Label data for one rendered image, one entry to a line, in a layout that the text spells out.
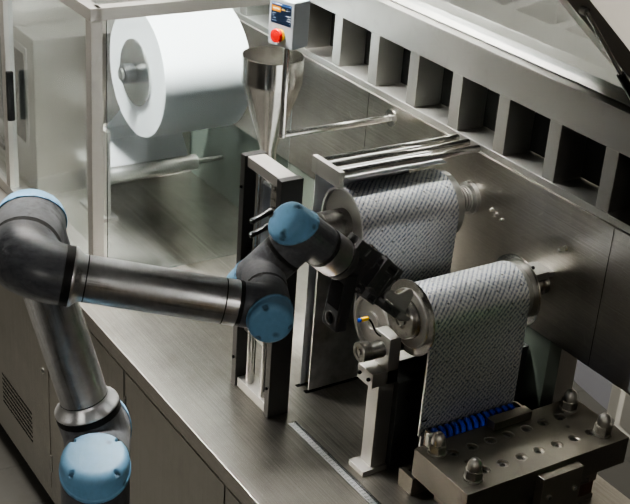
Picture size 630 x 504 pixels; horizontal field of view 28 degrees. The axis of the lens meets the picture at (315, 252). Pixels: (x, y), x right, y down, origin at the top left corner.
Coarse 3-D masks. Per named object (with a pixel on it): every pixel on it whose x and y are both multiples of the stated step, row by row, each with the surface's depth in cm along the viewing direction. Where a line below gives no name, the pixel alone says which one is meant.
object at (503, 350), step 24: (504, 336) 240; (432, 360) 232; (456, 360) 236; (480, 360) 239; (504, 360) 243; (432, 384) 235; (456, 384) 239; (480, 384) 242; (504, 384) 246; (432, 408) 238; (456, 408) 242; (480, 408) 245
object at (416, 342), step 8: (528, 280) 241; (400, 288) 233; (416, 296) 229; (416, 304) 230; (424, 312) 228; (528, 312) 243; (424, 320) 229; (424, 328) 229; (424, 336) 230; (408, 344) 234; (416, 344) 232
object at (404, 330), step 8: (408, 312) 230; (416, 312) 230; (392, 320) 235; (416, 320) 230; (400, 328) 233; (408, 328) 231; (416, 328) 230; (400, 336) 233; (408, 336) 231; (416, 336) 232
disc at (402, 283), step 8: (400, 280) 233; (408, 280) 231; (392, 288) 236; (416, 288) 230; (424, 296) 228; (424, 304) 228; (432, 312) 227; (432, 320) 227; (392, 328) 239; (432, 328) 228; (432, 336) 228; (424, 344) 231; (432, 344) 229; (408, 352) 236; (416, 352) 233; (424, 352) 231
